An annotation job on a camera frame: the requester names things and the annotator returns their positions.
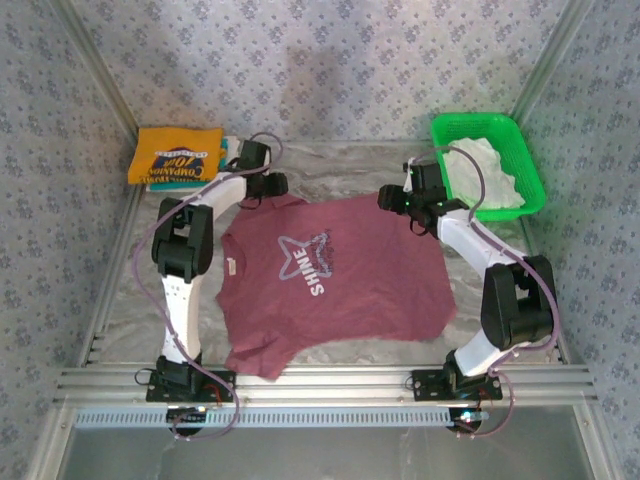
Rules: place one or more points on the maroon t-shirt with print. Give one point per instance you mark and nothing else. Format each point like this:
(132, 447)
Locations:
(350, 280)

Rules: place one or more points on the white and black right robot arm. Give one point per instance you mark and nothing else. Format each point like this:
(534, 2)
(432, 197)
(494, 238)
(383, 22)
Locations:
(515, 310)

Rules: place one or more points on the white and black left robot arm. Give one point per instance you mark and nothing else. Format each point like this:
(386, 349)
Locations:
(182, 300)

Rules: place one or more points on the crumpled white t-shirt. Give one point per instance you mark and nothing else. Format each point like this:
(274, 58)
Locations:
(485, 175)

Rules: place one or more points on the folded teal t-shirt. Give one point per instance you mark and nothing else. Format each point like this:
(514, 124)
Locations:
(172, 187)

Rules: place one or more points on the folded yellow printed t-shirt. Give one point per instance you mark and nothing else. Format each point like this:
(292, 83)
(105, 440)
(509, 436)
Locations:
(170, 142)

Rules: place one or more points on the green plastic basket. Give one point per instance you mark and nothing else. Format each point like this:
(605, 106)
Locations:
(520, 145)

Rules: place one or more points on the small controller board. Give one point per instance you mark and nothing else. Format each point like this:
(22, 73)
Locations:
(187, 411)
(467, 416)

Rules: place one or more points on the aluminium upright post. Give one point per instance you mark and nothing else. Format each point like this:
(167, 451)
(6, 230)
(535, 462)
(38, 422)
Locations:
(552, 60)
(100, 70)

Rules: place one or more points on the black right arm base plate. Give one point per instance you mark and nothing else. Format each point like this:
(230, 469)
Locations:
(425, 385)

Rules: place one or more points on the aluminium mounting rail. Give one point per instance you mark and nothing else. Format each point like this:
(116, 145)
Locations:
(325, 385)

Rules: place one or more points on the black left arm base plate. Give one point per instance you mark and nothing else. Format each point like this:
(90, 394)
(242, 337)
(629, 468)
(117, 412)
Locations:
(225, 385)

